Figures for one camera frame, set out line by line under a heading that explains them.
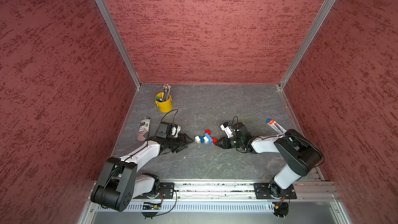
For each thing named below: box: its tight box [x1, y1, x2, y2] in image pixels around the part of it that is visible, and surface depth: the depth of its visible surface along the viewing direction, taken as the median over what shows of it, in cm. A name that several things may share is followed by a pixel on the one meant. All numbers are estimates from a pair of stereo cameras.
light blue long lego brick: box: [204, 132, 213, 145], surface depth 91 cm
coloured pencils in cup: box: [163, 84, 172, 102], surface depth 99 cm
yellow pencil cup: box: [154, 91, 173, 114], surface depth 102 cm
